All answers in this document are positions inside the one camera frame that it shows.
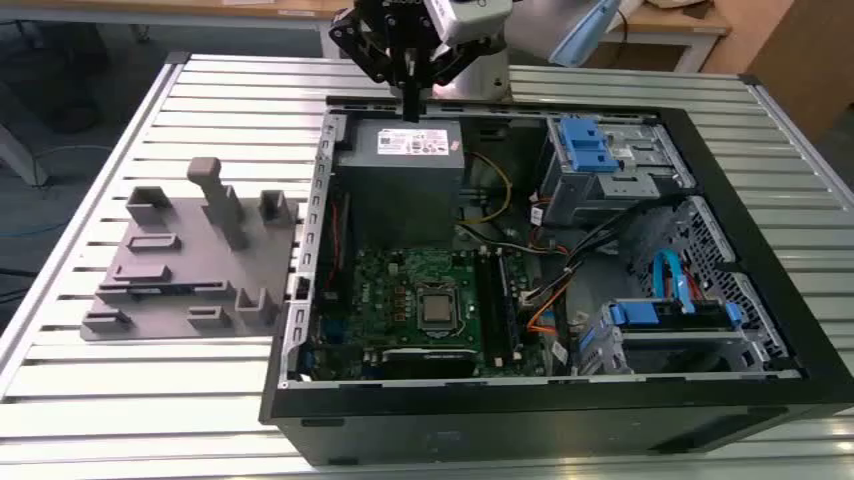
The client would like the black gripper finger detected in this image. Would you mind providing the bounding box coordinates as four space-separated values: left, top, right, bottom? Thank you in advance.
411 40 499 124
326 5 415 124

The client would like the RAM stick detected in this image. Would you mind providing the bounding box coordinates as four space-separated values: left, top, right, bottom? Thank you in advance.
126 282 226 297
498 249 523 359

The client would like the black RAM slot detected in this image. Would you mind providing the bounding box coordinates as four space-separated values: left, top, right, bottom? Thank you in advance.
474 247 502 367

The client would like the grey power supply unit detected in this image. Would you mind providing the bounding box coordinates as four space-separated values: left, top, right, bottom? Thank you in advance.
332 118 467 246

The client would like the blue disk carrier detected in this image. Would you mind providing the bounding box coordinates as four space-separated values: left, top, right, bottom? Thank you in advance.
574 322 626 374
607 298 743 332
559 117 617 174

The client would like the green motherboard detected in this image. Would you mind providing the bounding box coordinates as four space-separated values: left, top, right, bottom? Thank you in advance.
312 244 555 381

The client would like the silver disk bay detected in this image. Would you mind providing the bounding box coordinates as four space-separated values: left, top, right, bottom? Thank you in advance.
538 115 699 229
571 297 789 376

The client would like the silver CPU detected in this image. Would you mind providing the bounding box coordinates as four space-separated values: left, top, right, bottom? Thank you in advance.
419 293 457 322

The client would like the grey parts rack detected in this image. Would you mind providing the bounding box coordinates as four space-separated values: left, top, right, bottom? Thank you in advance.
79 156 302 344

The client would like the black graphics card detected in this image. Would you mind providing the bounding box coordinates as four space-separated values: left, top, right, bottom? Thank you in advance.
380 347 481 380

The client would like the wooden cabinet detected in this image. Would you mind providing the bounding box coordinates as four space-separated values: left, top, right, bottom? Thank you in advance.
703 0 854 146

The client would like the black PC case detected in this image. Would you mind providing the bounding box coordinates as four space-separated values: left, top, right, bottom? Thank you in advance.
258 95 854 469

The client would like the yellow wire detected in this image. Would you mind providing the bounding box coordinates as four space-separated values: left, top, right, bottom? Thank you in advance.
462 151 514 225

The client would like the wooden desk white frame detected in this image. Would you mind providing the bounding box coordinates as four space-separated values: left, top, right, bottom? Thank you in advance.
0 0 734 75

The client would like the orange wire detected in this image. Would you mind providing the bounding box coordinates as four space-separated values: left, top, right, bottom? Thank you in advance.
525 287 573 336

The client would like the blue flat data cable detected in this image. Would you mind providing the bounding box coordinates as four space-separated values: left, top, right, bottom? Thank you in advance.
650 249 699 315

